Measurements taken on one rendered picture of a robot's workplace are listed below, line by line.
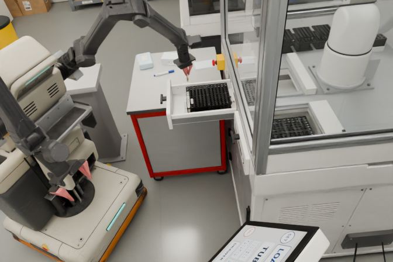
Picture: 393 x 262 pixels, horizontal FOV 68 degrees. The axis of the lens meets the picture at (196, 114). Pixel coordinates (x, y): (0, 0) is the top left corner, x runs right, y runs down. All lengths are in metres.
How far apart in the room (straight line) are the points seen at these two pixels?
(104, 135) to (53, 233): 0.78
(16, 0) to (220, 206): 4.81
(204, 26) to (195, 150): 0.89
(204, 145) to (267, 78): 1.22
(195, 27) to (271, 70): 1.45
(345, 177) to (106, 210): 1.33
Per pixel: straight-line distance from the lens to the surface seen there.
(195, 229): 2.07
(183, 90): 1.64
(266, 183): 1.18
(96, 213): 1.96
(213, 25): 2.21
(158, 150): 1.99
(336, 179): 1.28
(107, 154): 2.53
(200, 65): 1.97
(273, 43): 0.77
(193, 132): 1.87
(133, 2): 1.06
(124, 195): 1.97
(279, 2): 0.72
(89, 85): 2.05
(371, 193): 1.48
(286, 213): 1.44
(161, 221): 2.13
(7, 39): 3.79
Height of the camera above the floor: 1.86
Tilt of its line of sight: 43 degrees down
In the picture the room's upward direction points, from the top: 7 degrees counter-clockwise
